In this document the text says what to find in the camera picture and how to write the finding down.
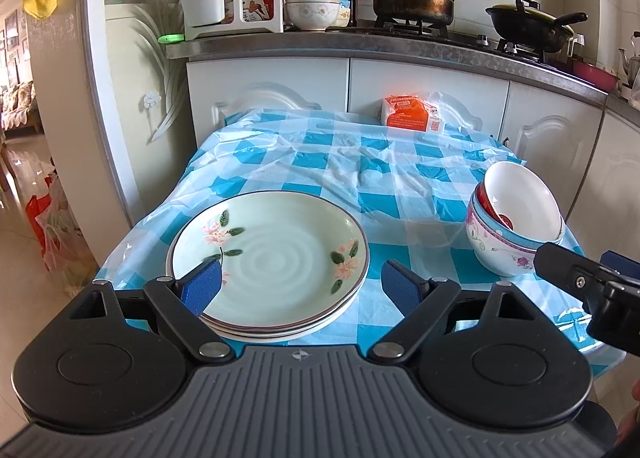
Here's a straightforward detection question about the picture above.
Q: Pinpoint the blue cartoon animal bowl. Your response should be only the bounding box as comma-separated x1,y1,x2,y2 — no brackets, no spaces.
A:
470,188,544,250

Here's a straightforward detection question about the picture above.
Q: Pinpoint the white plate grey flower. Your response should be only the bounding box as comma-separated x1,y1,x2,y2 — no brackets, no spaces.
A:
167,237,369,332

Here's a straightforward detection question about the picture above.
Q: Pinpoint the large plain white plate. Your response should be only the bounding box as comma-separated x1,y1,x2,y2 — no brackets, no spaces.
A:
200,279,364,343

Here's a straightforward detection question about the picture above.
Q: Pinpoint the pink floral bowl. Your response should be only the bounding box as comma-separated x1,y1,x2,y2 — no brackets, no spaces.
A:
465,204,537,277

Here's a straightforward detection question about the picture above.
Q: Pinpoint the red and white small bowl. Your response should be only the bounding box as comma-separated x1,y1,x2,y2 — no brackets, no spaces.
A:
483,161,564,244

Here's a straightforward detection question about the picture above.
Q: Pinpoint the green flower plate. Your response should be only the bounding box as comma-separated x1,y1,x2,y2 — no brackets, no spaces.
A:
166,190,370,334

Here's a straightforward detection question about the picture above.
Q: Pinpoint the white kitchen cabinet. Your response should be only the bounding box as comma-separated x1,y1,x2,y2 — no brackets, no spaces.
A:
185,56,640,280

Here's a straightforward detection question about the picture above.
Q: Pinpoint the person's hand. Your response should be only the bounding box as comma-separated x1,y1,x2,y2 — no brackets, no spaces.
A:
615,380,640,444

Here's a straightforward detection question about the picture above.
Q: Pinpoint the blue white checked tablecloth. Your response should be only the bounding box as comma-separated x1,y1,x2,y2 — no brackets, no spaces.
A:
94,107,626,379

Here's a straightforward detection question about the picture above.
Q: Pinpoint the plastic bag on floor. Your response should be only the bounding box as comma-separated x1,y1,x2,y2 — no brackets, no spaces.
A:
25,172,98,296

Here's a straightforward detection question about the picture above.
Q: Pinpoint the red basin on counter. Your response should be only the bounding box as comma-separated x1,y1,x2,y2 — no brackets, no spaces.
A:
572,58,618,93

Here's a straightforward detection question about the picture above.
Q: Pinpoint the orange white plastic package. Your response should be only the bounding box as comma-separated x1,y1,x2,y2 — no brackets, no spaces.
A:
381,94,444,133

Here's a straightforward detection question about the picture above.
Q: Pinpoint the metal kettle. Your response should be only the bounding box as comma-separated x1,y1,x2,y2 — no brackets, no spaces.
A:
618,30,640,88

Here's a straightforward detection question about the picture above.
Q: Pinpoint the white refrigerator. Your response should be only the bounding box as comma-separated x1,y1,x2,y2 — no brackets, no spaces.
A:
28,0,195,262

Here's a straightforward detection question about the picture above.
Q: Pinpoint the black wok pan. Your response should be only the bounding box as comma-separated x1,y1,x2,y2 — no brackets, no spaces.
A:
485,0,589,53

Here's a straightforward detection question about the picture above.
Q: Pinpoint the grey speckled countertop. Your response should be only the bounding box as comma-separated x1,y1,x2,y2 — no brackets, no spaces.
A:
165,31,639,126

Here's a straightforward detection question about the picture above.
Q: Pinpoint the green clip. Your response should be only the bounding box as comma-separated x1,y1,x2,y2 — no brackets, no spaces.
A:
157,33,186,45

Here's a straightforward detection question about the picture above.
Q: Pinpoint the gas stove top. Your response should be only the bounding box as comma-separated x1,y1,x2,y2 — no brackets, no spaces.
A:
337,20,548,64

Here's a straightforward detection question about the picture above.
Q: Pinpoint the blue patterned bowl on counter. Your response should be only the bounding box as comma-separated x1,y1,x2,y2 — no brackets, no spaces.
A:
331,0,352,28

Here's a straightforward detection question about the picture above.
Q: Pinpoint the white bowl on counter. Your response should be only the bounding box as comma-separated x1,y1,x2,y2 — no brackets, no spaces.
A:
284,0,341,31

